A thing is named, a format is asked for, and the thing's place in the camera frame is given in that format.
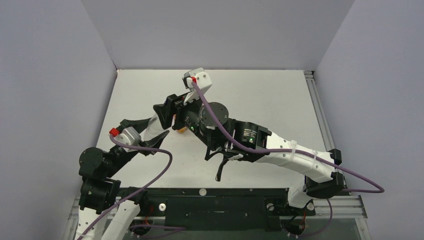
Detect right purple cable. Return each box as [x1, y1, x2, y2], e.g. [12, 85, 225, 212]
[191, 79, 386, 240]

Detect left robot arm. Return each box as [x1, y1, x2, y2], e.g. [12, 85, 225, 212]
[74, 116, 170, 240]

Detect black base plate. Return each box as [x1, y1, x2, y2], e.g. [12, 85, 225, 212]
[135, 187, 316, 232]

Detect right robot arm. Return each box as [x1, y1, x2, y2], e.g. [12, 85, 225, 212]
[153, 94, 344, 214]

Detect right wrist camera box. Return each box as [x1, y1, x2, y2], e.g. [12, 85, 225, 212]
[182, 67, 213, 105]

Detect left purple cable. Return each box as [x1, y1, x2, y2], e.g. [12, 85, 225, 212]
[76, 134, 186, 240]

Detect clear bottle blue cap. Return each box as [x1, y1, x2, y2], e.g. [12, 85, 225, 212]
[143, 113, 167, 142]

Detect white bottle cap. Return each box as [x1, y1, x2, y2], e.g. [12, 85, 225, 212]
[199, 188, 207, 196]

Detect purple cable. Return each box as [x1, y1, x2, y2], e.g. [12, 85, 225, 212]
[76, 134, 186, 240]
[191, 79, 386, 240]

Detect aluminium rail frame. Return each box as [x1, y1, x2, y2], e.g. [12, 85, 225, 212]
[67, 70, 372, 240]

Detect orange blue label bottle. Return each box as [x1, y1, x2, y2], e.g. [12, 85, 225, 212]
[177, 127, 188, 134]

